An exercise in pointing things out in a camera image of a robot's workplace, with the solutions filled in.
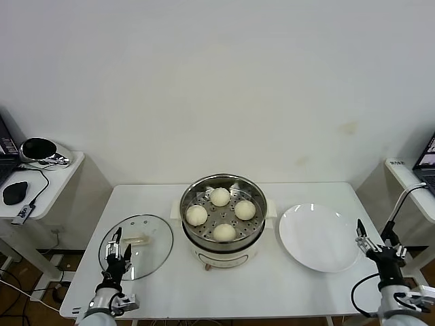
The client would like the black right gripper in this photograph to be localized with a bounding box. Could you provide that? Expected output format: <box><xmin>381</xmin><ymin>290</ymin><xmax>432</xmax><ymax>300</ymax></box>
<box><xmin>355</xmin><ymin>218</ymin><xmax>408</xmax><ymax>290</ymax></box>

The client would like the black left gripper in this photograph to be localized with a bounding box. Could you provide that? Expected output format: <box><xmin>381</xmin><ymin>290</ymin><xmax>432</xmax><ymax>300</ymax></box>
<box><xmin>101</xmin><ymin>226</ymin><xmax>134</xmax><ymax>291</ymax></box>

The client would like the glass lid cream handle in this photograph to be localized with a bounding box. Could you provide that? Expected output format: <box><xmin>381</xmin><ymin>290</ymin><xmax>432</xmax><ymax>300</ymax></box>
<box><xmin>98</xmin><ymin>213</ymin><xmax>174</xmax><ymax>281</ymax></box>

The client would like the white steamed baozi bun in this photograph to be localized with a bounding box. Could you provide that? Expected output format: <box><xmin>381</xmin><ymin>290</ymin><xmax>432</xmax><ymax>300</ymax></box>
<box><xmin>185</xmin><ymin>204</ymin><xmax>208</xmax><ymax>228</ymax></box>
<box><xmin>209</xmin><ymin>187</ymin><xmax>231</xmax><ymax>207</ymax></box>
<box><xmin>234</xmin><ymin>200</ymin><xmax>257</xmax><ymax>221</ymax></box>
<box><xmin>212</xmin><ymin>223</ymin><xmax>237</xmax><ymax>242</ymax></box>

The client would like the stainless steel steamer basket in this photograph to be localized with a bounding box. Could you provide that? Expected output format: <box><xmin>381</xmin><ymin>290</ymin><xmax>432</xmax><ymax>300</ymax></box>
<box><xmin>169</xmin><ymin>173</ymin><xmax>278</xmax><ymax>242</ymax></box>

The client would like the white round plate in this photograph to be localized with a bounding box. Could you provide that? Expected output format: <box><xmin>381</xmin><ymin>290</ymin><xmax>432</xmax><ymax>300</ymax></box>
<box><xmin>279</xmin><ymin>202</ymin><xmax>361</xmax><ymax>273</ymax></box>

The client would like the white side table with label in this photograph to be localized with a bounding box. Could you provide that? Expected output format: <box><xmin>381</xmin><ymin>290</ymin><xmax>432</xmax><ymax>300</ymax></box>
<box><xmin>385</xmin><ymin>158</ymin><xmax>435</xmax><ymax>296</ymax></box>

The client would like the white side table with mouse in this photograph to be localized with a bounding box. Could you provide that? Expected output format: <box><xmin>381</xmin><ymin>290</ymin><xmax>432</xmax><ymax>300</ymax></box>
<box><xmin>0</xmin><ymin>150</ymin><xmax>85</xmax><ymax>283</ymax></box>

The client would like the black laptop beside label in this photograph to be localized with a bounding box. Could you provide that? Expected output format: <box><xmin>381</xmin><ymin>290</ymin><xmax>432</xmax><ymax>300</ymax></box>
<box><xmin>412</xmin><ymin>130</ymin><xmax>435</xmax><ymax>196</ymax></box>

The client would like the cream electric cooking pot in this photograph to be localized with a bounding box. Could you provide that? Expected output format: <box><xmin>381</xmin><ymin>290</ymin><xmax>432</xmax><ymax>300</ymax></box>
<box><xmin>181</xmin><ymin>217</ymin><xmax>275</xmax><ymax>272</ymax></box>

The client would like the grey usb dongle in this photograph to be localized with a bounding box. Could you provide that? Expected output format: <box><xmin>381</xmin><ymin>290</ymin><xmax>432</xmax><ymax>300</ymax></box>
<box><xmin>11</xmin><ymin>203</ymin><xmax>35</xmax><ymax>225</ymax></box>

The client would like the shiny chrome black gadget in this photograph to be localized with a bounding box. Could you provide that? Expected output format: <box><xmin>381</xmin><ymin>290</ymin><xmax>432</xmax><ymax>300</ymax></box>
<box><xmin>18</xmin><ymin>137</ymin><xmax>76</xmax><ymax>167</ymax></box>

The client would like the black computer mouse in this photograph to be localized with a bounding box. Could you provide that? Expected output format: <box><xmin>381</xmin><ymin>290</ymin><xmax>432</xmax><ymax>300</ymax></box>
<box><xmin>2</xmin><ymin>181</ymin><xmax>29</xmax><ymax>205</ymax></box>

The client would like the black laptop beside mouse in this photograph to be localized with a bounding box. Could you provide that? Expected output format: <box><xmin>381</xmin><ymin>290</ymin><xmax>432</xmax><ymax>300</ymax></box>
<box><xmin>0</xmin><ymin>113</ymin><xmax>21</xmax><ymax>186</ymax></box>

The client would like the black cable with adapter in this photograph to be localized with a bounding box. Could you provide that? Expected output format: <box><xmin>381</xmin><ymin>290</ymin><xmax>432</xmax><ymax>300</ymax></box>
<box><xmin>379</xmin><ymin>189</ymin><xmax>408</xmax><ymax>254</ymax></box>

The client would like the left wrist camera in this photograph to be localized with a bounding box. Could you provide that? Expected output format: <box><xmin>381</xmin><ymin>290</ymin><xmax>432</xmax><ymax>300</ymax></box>
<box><xmin>110</xmin><ymin>293</ymin><xmax>141</xmax><ymax>312</ymax></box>

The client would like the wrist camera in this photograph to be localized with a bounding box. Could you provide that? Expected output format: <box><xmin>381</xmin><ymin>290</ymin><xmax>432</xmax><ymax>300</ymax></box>
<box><xmin>110</xmin><ymin>293</ymin><xmax>141</xmax><ymax>312</ymax></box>
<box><xmin>394</xmin><ymin>285</ymin><xmax>435</xmax><ymax>315</ymax></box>

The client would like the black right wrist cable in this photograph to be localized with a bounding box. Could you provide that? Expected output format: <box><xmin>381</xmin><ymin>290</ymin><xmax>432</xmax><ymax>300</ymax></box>
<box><xmin>351</xmin><ymin>274</ymin><xmax>383</xmax><ymax>319</ymax></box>

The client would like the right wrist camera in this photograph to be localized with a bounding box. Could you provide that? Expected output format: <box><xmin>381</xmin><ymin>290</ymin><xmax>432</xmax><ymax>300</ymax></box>
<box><xmin>394</xmin><ymin>285</ymin><xmax>435</xmax><ymax>315</ymax></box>

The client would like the white laptop cable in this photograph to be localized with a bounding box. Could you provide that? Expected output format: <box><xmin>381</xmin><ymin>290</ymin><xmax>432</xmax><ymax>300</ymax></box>
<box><xmin>389</xmin><ymin>182</ymin><xmax>428</xmax><ymax>223</ymax></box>

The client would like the black floor cable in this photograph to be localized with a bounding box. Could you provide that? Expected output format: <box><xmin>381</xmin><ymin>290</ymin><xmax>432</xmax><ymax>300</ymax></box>
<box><xmin>0</xmin><ymin>261</ymin><xmax>71</xmax><ymax>326</ymax></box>

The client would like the black dongle cable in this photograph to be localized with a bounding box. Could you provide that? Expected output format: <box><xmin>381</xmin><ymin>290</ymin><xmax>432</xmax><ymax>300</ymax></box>
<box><xmin>15</xmin><ymin>166</ymin><xmax>49</xmax><ymax>206</ymax></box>

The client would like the white floor cable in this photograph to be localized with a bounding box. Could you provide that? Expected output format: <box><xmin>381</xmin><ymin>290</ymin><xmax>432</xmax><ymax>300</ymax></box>
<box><xmin>0</xmin><ymin>278</ymin><xmax>60</xmax><ymax>310</ymax></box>

